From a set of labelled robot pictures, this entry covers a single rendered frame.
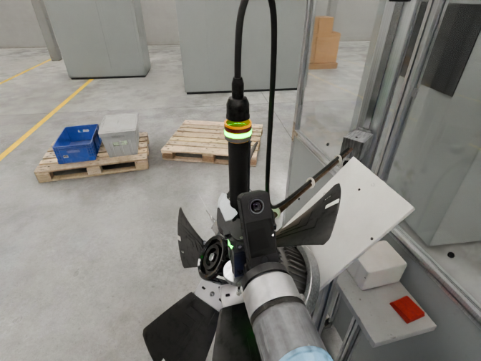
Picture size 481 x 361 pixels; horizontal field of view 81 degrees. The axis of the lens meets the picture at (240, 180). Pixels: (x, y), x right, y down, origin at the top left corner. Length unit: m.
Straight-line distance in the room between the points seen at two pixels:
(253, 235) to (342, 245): 0.46
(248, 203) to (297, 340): 0.18
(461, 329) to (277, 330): 0.93
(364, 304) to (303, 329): 0.84
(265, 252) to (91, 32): 7.64
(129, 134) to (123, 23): 4.51
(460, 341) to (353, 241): 0.56
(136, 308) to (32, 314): 0.68
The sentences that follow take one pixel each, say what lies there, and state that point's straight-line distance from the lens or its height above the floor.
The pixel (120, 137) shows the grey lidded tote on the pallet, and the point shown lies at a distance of 3.55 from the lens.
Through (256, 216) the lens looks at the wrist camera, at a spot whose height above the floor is 1.52.
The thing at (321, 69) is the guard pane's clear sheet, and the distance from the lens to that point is 1.70.
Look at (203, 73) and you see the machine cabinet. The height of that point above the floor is 0.42.
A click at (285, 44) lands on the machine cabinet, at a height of 0.92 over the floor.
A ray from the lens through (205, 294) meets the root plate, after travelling 0.84.
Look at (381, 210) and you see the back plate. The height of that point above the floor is 1.32.
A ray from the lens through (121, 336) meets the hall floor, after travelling 2.15.
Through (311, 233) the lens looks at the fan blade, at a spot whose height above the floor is 1.42.
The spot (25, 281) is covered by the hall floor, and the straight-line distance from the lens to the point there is 2.74.
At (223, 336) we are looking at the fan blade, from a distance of 0.69.
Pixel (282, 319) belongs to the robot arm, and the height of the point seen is 1.48.
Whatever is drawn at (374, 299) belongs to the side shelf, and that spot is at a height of 0.86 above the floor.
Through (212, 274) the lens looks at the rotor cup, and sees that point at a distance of 0.73.
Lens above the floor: 1.80
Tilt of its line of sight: 34 degrees down
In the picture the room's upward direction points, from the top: straight up
